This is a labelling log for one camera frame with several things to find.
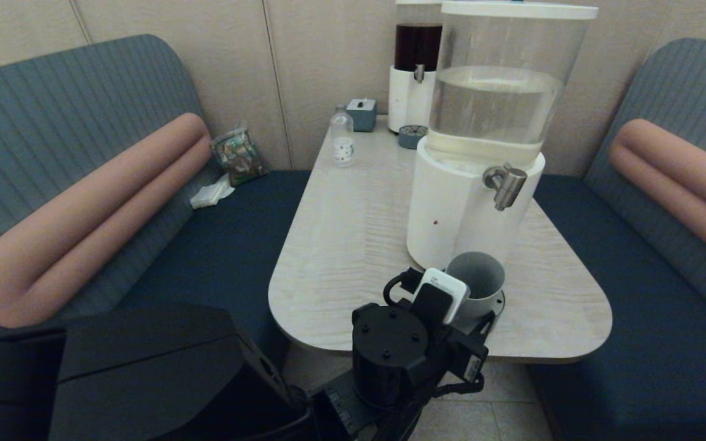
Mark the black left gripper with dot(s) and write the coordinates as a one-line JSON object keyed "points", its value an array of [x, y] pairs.
{"points": [[463, 361]]}

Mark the grey plastic cup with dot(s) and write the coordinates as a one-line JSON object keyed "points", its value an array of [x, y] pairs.
{"points": [[482, 275]]}

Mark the white clear water dispenser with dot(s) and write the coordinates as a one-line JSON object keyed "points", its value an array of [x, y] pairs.
{"points": [[451, 214]]}

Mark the large blue perforated drip tray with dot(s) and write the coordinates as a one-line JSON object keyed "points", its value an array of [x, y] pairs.
{"points": [[501, 303]]}

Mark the blue upholstered bench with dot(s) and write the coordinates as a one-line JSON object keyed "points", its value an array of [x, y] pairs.
{"points": [[218, 245], [635, 306]]}

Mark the small blue drip tray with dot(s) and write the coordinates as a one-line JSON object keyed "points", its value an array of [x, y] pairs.
{"points": [[412, 138]]}

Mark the clear plastic bottle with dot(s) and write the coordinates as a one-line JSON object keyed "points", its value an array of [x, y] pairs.
{"points": [[342, 144]]}

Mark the white dark drink dispenser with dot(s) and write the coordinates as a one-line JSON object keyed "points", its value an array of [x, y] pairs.
{"points": [[408, 98]]}

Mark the grey-blue tissue box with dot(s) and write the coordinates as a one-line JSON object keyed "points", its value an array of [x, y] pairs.
{"points": [[362, 115]]}

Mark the pink bolster cushion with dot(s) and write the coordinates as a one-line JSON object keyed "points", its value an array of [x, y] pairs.
{"points": [[684, 177], [83, 220]]}

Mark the green snack bag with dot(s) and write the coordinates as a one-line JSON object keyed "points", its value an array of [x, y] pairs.
{"points": [[239, 156]]}

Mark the white folded napkin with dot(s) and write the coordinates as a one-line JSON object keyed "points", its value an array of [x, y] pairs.
{"points": [[211, 195]]}

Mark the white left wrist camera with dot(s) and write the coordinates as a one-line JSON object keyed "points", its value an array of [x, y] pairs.
{"points": [[445, 288]]}

